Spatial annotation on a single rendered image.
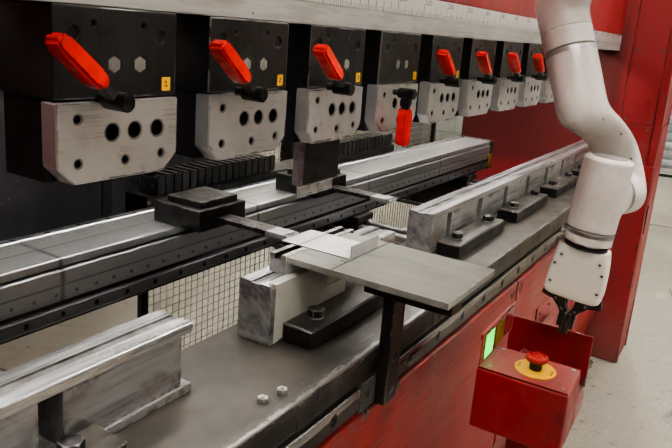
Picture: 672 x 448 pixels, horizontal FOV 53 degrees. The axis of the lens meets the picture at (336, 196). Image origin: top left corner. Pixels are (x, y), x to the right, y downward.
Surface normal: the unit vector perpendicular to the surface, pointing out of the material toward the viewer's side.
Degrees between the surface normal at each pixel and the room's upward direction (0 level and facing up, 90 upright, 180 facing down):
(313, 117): 90
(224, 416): 0
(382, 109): 90
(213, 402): 0
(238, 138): 90
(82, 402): 90
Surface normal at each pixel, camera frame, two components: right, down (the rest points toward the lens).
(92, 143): 0.84, 0.19
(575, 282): -0.51, 0.14
